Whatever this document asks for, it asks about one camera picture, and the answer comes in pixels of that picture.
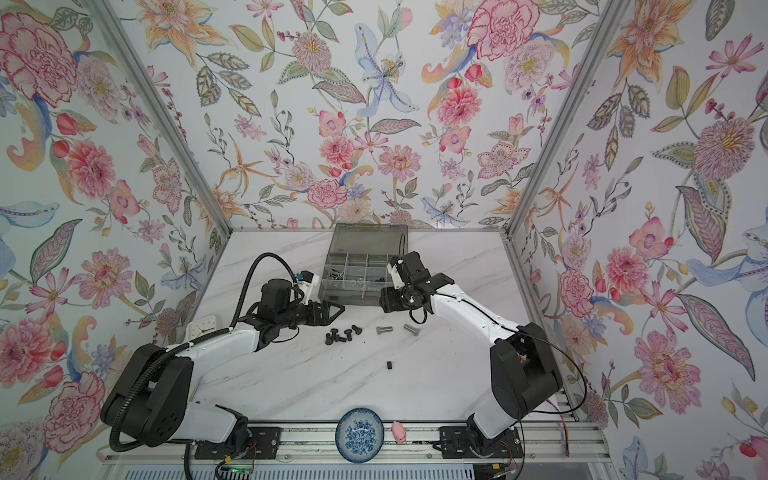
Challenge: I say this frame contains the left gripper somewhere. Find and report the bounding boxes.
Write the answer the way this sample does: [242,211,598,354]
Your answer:
[275,297,344,331]

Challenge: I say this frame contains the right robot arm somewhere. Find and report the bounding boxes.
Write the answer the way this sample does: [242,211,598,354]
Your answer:
[379,251,563,446]

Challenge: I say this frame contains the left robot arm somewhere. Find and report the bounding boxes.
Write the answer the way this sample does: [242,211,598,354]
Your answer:
[100,279,345,454]

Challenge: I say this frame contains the grey plastic organizer box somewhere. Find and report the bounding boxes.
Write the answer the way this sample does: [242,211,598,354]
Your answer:
[319,223,409,307]

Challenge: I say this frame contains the blue patterned ceramic plate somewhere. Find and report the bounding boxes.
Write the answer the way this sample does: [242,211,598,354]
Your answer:
[335,408,385,464]

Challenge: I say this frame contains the white square clock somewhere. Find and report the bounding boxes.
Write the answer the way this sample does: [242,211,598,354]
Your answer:
[185,315,218,341]

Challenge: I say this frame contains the pink toy pig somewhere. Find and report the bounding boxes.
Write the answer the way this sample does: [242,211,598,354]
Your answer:
[391,421,407,445]

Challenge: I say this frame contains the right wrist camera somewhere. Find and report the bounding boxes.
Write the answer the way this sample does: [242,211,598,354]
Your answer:
[387,259,405,290]

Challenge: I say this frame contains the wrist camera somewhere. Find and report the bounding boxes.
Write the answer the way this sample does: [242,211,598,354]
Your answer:
[387,259,405,290]
[297,270,321,305]

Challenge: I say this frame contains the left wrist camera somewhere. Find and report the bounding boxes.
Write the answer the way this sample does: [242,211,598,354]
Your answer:
[297,270,321,305]

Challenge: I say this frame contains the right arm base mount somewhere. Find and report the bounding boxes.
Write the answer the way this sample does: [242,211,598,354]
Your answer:
[438,424,524,462]

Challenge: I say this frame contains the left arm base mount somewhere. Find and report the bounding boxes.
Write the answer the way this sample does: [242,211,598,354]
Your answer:
[194,419,283,462]

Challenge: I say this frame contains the aluminium rail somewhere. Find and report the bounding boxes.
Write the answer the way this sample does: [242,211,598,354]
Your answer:
[95,422,613,466]

